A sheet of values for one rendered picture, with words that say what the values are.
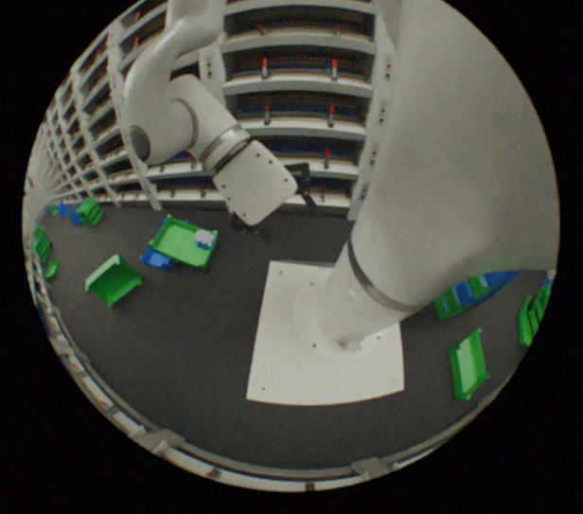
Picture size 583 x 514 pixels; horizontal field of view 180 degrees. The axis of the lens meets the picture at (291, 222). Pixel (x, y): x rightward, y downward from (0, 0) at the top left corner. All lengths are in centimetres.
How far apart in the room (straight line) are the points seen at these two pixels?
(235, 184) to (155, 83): 17
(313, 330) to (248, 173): 27
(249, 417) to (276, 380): 44
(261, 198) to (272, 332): 22
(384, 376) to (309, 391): 14
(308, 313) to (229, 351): 45
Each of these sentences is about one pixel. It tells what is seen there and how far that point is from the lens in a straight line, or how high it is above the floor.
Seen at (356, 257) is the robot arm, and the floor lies 55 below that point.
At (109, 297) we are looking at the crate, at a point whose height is 2.
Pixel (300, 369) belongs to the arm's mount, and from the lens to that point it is 31.
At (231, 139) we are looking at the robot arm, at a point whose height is 61.
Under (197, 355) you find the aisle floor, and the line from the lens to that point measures 76.
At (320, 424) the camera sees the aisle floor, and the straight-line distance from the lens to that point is 73.
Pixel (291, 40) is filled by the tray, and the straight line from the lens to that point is 76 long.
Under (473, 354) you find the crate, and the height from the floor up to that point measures 0.
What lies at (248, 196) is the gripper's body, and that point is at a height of 52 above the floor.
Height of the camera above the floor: 67
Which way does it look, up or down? 45 degrees down
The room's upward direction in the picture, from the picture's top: straight up
